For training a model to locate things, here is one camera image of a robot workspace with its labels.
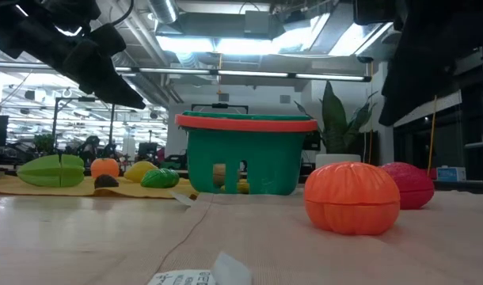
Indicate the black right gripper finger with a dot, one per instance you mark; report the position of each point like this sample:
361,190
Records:
415,79

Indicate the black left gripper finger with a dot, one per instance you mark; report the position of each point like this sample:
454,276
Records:
111,87

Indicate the orange toy tangerine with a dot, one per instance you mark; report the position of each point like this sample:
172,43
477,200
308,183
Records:
105,168

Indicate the yellow toy lemon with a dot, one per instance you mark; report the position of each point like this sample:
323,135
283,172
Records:
136,171

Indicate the green toy pea pod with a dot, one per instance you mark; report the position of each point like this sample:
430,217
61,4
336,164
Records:
160,178

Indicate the light green toy starfruit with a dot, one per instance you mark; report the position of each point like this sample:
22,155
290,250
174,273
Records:
47,170

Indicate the red textured toy berry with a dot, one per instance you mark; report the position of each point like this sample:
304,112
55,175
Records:
415,186

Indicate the orange toy pumpkin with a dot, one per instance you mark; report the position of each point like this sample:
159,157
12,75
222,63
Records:
352,198

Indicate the tan toy potato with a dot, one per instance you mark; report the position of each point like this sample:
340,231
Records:
219,174

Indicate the yellow toy corn cob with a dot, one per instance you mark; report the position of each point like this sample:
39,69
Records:
243,187

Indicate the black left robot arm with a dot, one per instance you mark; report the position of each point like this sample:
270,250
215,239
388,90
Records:
8,23

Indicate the snake plant in white pot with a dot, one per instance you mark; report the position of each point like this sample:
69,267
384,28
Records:
336,118

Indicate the small dark brown toy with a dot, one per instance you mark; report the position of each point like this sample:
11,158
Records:
106,182

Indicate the red box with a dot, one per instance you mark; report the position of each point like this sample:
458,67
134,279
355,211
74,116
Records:
431,174

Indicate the blue and white box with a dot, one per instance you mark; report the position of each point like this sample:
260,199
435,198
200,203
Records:
451,174

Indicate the yellow cloth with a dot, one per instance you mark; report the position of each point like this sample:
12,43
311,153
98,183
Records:
47,191

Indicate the small white cloth tag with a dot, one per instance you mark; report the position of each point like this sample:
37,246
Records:
184,199

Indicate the long overhead light bar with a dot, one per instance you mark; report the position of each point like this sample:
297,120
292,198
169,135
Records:
249,73

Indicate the grey ceiling unit box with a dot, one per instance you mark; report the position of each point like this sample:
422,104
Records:
257,21

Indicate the teal basket orange rim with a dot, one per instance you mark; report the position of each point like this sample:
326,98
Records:
265,158

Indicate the white printed cloth label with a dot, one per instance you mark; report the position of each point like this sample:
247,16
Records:
186,279

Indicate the pink cloth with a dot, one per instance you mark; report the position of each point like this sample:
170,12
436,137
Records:
285,245

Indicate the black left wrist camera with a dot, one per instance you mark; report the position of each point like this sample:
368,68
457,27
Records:
107,39

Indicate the black background rig frame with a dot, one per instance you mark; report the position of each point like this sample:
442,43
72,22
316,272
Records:
55,118

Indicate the silver ceiling air duct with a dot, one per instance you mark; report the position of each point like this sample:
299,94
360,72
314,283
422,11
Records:
164,10

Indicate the black metal bracket frame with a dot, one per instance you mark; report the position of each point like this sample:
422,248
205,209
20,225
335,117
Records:
219,105

